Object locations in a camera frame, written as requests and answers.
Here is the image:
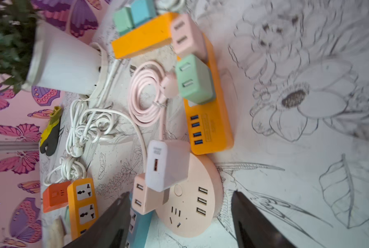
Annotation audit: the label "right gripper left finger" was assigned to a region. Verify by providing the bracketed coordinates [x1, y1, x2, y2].
[64, 192, 131, 248]

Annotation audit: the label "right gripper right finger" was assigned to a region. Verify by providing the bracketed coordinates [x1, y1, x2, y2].
[231, 191, 294, 248]

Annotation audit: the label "blue power strip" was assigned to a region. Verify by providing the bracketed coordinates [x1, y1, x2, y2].
[125, 207, 153, 248]

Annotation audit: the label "pink USB charger plug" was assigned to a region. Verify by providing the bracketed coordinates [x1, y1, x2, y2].
[131, 173, 170, 215]

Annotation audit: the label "orange cube socket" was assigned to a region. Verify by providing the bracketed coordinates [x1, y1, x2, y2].
[42, 181, 71, 213]

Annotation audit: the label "pink round socket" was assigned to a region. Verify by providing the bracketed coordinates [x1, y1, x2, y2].
[156, 154, 223, 238]

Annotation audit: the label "white charger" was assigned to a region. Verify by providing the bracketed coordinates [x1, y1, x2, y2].
[145, 139, 191, 192]

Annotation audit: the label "small yellow power strip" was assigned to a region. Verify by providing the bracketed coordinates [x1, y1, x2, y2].
[183, 36, 234, 155]

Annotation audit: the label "green plug on small strip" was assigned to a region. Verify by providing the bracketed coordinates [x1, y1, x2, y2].
[175, 54, 216, 105]

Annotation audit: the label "green plug on rear strip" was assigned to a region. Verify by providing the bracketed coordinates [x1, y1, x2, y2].
[113, 7, 135, 36]

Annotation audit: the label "blue plug on rear strip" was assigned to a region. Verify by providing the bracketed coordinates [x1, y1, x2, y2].
[131, 0, 157, 27]

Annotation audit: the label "beige cloth glove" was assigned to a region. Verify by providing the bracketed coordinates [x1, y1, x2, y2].
[47, 217, 66, 248]

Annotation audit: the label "yellow black work gloves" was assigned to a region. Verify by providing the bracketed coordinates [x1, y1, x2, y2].
[39, 106, 63, 157]

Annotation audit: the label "potted green plant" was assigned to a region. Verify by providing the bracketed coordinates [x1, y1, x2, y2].
[0, 1, 108, 96]

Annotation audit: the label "orange power strip rear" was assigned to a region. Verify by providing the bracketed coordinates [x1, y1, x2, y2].
[112, 12, 179, 60]

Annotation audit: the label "white coiled cable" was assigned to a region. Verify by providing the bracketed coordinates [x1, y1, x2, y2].
[65, 58, 148, 174]

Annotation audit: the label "pink coiled cable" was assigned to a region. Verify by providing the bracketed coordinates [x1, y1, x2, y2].
[128, 60, 180, 142]

